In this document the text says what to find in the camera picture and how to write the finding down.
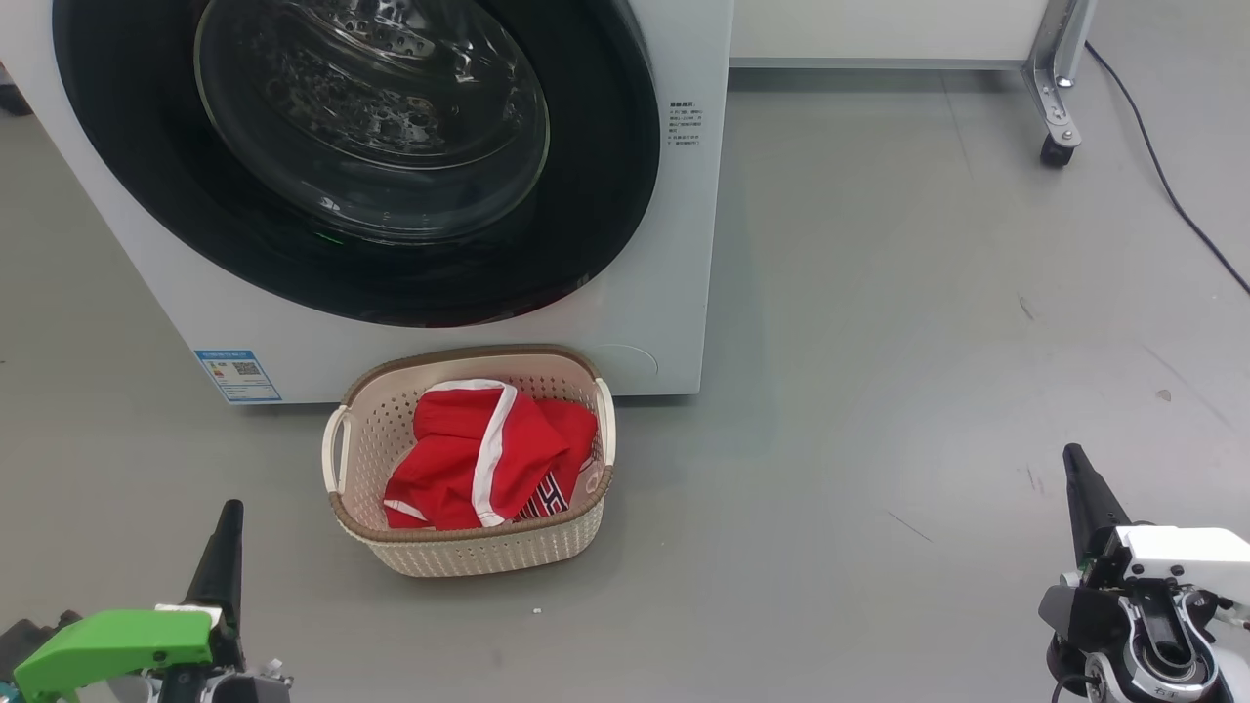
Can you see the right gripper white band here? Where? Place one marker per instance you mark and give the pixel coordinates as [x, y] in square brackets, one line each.
[1182, 557]

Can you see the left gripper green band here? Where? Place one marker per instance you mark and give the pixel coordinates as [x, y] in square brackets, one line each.
[117, 644]

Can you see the red and white garment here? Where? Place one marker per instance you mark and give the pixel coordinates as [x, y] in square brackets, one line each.
[449, 459]

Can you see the washing machine door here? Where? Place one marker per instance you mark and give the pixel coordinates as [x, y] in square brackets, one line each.
[156, 146]

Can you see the cream perforated laundry basket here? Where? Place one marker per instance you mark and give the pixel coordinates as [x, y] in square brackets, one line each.
[488, 557]

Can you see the white front-load washing machine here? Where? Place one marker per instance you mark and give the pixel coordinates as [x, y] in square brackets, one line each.
[684, 244]

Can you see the perforated steel washer drum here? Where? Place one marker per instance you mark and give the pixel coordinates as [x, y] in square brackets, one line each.
[391, 98]

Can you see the blue energy label sticker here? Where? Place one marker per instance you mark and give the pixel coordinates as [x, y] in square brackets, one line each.
[237, 376]

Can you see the white cabinet panel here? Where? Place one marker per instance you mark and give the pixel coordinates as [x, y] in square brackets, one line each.
[879, 29]

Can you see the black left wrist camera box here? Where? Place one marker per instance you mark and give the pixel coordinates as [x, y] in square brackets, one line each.
[34, 635]

